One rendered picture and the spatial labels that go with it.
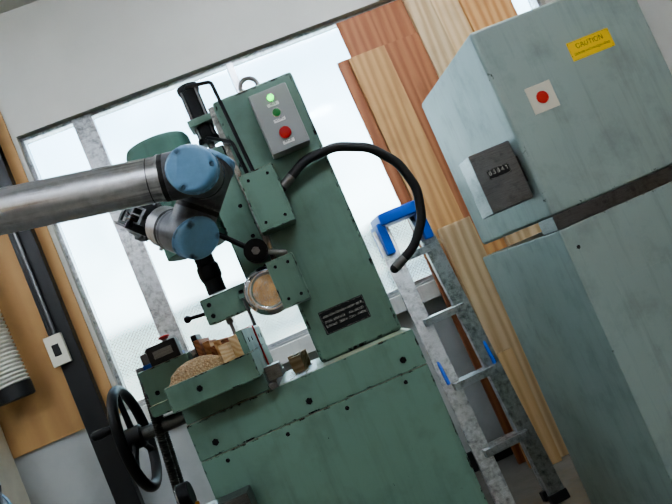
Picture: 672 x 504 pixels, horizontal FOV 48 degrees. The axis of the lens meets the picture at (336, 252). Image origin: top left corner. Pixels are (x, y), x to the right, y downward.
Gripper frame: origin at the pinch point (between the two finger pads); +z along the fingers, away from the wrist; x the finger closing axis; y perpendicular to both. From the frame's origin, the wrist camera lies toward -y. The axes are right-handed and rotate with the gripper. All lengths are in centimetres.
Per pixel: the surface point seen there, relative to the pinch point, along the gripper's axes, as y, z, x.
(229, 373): -22.8, -29.4, 24.3
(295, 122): -22.6, -13.4, -36.9
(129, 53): -44, 166, -71
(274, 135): -19.9, -11.2, -31.9
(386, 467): -59, -51, 31
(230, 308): -33.0, -4.5, 11.8
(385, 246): -107, 30, -28
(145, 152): -2.7, 14.6, -16.4
